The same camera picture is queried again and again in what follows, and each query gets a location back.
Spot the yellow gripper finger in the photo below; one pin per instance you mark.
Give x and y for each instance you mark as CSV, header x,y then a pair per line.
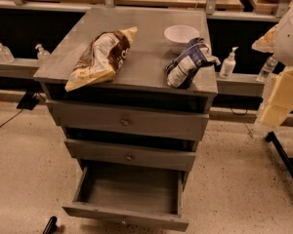
x,y
265,43
280,102

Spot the brown chip bag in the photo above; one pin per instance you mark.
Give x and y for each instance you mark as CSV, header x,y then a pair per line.
x,y
102,59

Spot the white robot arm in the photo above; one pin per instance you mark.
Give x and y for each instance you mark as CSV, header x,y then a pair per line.
x,y
279,41

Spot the blue white chip bag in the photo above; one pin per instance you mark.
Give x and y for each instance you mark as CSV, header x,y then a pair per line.
x,y
181,71

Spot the grey middle drawer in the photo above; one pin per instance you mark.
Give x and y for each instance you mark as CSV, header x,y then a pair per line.
x,y
130,154

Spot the grey wooden drawer cabinet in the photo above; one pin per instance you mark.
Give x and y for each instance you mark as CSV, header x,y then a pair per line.
x,y
141,82

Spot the grey open bottom drawer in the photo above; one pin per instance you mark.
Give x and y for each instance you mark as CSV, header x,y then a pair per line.
x,y
128,194

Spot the clear plastic water bottle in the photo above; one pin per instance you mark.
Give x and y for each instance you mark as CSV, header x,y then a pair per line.
x,y
267,69

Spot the white pump lotion bottle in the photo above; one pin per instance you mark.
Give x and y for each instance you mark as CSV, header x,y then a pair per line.
x,y
228,65

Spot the white bowl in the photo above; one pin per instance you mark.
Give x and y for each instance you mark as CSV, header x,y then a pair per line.
x,y
177,37

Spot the clear sanitizer bottle near cabinet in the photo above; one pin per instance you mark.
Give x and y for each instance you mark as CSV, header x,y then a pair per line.
x,y
41,52

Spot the clear sanitizer bottle far left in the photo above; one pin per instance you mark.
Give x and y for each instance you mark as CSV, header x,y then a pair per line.
x,y
5,54

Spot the black object bottom edge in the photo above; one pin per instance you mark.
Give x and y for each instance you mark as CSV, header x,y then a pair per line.
x,y
51,225

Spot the grey metal shelf rail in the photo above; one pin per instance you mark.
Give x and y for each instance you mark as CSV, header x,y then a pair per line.
x,y
19,75

